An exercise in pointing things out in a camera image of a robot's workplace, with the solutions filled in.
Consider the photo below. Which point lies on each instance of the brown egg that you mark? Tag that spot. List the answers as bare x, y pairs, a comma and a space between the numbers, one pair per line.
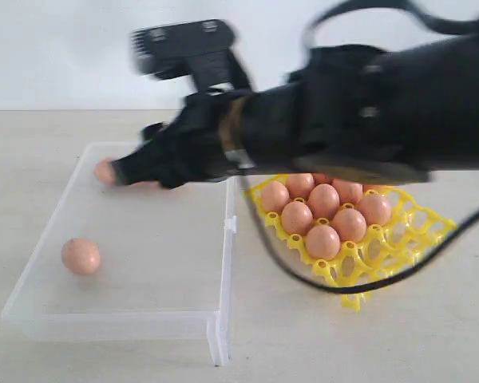
81, 256
104, 172
274, 197
300, 185

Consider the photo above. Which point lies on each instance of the brown egg fourth row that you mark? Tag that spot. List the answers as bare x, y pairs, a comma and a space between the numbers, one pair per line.
322, 242

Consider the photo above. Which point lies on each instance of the yellow plastic egg tray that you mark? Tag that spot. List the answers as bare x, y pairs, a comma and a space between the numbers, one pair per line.
384, 251

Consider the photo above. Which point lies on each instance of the brown egg second row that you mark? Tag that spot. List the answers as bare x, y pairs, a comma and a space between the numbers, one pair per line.
348, 192
376, 209
323, 201

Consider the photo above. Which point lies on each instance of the brown egg fifth row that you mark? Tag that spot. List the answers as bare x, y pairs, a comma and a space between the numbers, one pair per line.
296, 218
350, 225

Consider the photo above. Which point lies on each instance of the brown egg third row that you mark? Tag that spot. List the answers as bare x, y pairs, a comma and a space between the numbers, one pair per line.
377, 188

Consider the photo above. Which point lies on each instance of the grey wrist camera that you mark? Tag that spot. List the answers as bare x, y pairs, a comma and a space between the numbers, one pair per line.
201, 50

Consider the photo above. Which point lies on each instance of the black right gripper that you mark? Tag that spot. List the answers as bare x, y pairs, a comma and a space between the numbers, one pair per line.
201, 144

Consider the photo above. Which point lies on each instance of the clear plastic tray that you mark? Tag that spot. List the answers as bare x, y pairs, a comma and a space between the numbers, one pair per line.
165, 269

